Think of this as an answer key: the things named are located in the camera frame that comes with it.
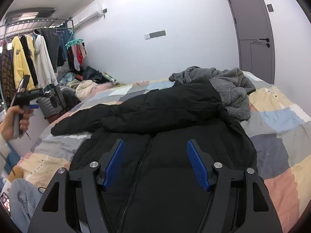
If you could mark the grey wall switch by door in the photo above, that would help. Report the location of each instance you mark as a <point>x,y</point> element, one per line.
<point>270,7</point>

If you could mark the smartphone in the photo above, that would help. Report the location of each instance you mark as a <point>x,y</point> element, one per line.
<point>5,202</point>

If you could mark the yellow hanging garment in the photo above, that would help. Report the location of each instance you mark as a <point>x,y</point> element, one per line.
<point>20,64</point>

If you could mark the cream plush pile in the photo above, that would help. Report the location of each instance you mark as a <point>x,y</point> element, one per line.
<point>84,89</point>

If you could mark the teal clip hanger with clothes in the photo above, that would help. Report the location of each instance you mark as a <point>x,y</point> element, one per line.
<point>76,54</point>

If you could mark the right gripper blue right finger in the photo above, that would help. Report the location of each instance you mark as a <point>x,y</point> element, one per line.
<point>202,165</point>

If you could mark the grey hard suitcase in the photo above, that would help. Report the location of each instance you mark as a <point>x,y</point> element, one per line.
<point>53,103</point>

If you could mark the blue denim jeans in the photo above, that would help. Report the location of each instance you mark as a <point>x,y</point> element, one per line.
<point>24,198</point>

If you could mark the black puffer jacket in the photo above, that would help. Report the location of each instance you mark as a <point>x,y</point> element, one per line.
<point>156,189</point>

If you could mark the wall switch panel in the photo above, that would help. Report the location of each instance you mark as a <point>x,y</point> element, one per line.
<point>155,34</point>

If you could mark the person left hand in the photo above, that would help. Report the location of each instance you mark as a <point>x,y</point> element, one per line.
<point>8,124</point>

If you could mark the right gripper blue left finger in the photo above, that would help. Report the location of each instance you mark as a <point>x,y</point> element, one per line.
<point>110,164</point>

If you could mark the patchwork bed quilt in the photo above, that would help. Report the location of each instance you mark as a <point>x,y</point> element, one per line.
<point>279,130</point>

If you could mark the white hanging garment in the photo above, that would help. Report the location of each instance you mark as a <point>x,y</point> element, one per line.
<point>43,66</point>

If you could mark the grey door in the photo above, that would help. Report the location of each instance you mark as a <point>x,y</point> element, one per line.
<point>254,37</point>

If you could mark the wall air conditioner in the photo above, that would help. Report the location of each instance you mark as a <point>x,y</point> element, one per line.
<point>87,15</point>

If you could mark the grey fleece jacket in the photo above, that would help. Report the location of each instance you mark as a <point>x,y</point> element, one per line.
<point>232,85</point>

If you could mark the metal clothes rack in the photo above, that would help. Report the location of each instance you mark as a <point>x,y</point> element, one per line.
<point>28,26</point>

